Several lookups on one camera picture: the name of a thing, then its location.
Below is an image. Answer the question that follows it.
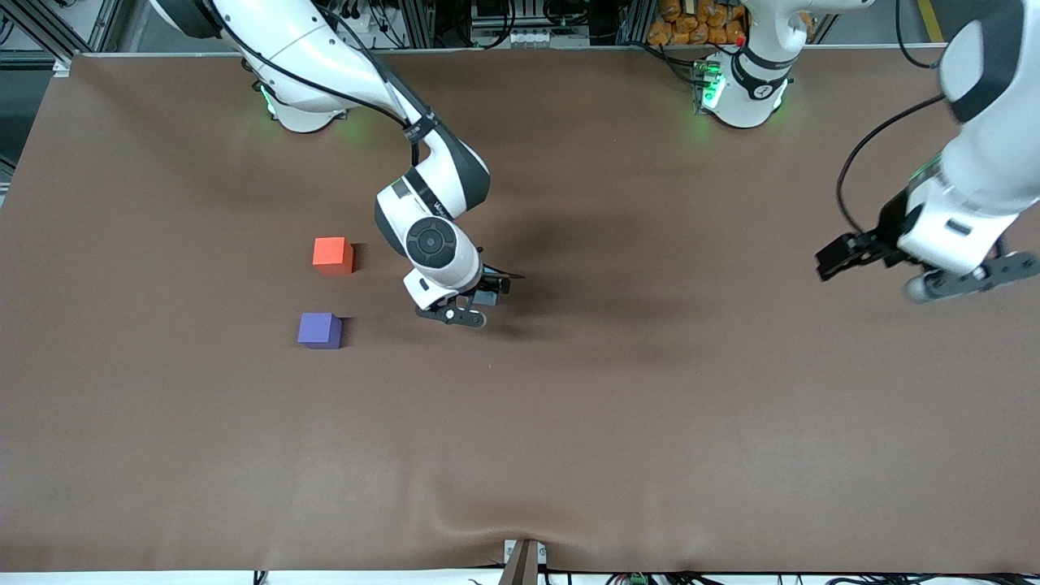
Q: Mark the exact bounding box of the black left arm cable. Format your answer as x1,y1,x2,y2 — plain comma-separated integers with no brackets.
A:
837,0,950,238

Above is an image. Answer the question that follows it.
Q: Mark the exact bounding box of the purple foam block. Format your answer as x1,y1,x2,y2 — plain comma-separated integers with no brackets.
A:
297,312,344,350

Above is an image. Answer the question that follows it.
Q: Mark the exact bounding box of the aluminium frame profile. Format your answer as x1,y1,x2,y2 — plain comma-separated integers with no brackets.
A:
0,0,123,62

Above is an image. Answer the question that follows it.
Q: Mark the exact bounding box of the orange packaged items pile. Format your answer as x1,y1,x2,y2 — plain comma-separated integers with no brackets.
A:
648,0,748,46

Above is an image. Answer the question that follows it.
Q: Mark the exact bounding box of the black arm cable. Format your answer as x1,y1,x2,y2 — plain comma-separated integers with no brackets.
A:
213,0,444,167
837,0,950,238

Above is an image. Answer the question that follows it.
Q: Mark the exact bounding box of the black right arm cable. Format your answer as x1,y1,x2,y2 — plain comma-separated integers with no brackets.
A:
213,0,444,167

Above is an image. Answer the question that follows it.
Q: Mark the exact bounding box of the orange foam block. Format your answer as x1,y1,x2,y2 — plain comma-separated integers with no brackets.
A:
312,236,355,275

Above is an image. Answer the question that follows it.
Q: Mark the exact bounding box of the brown table mat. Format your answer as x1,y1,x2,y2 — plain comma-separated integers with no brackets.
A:
0,47,1040,574

